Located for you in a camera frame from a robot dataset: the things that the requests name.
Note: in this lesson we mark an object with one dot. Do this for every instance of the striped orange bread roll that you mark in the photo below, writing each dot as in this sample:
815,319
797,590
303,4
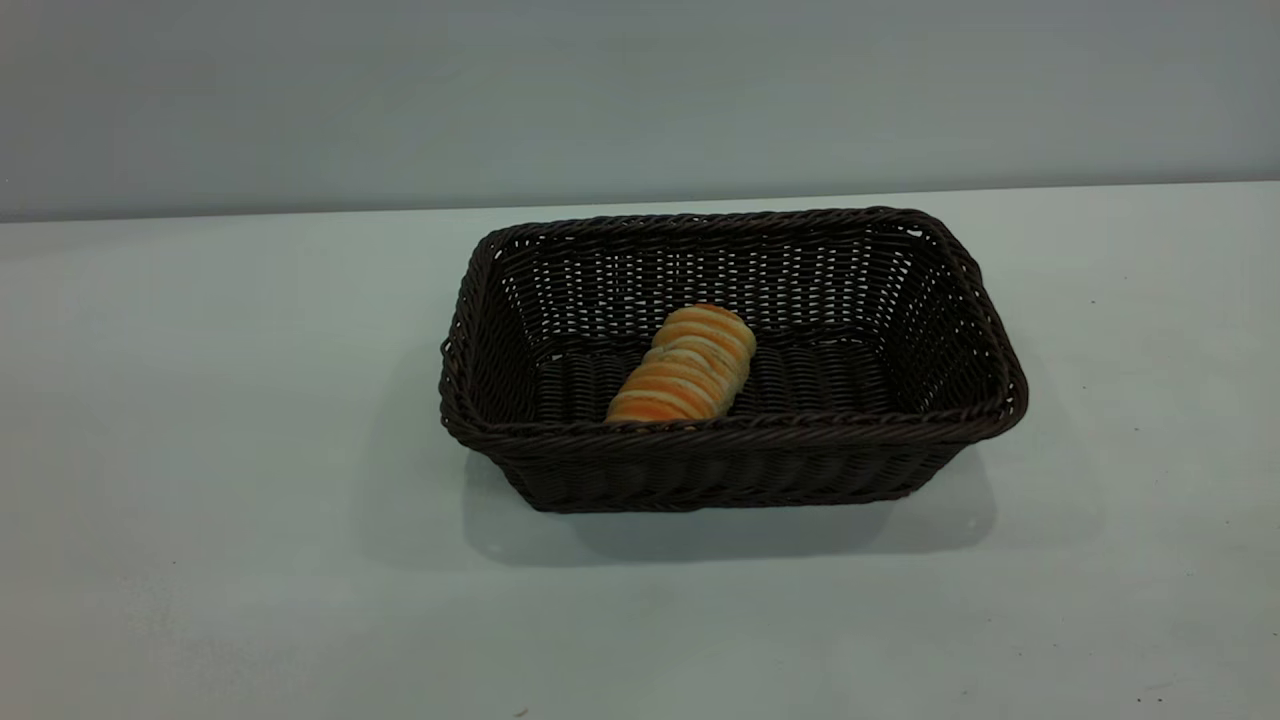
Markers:
690,365

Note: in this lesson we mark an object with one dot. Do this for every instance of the black woven wicker basket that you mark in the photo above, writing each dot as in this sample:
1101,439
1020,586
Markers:
720,470

